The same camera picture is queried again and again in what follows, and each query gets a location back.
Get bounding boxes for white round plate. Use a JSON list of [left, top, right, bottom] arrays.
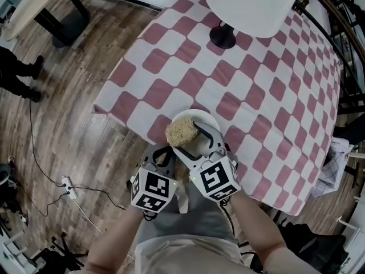
[[170, 108, 222, 157]]

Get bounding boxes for person's grey trousers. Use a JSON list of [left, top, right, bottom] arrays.
[[144, 180, 238, 245]]

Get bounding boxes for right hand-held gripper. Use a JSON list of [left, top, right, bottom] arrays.
[[172, 120, 242, 203]]

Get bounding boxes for white shade table lamp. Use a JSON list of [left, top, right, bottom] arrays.
[[204, 0, 304, 50]]

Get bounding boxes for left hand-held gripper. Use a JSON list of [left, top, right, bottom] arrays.
[[130, 145, 180, 214]]

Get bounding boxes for grey white floor device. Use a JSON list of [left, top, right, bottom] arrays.
[[0, 162, 14, 187]]

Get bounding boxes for black floor cable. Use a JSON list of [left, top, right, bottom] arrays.
[[28, 100, 126, 218]]

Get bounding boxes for round wooden table black base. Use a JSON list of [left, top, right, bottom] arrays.
[[3, 0, 92, 49]]

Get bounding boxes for white power strip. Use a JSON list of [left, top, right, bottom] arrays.
[[60, 175, 79, 200]]

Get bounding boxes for white checked shirt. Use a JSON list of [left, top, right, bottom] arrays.
[[311, 137, 355, 199]]

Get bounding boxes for person's left forearm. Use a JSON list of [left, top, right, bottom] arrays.
[[84, 203, 145, 274]]

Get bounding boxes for person's beige shirt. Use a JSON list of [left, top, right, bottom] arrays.
[[133, 237, 250, 274]]

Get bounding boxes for person's right forearm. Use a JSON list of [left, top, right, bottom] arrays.
[[227, 191, 316, 274]]

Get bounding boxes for red white checkered tablecloth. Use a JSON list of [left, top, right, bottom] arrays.
[[91, 0, 342, 217]]

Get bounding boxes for beige porous sponge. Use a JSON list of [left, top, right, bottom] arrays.
[[165, 119, 202, 148]]

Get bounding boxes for white floor cable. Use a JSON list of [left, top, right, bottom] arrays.
[[76, 198, 105, 236]]

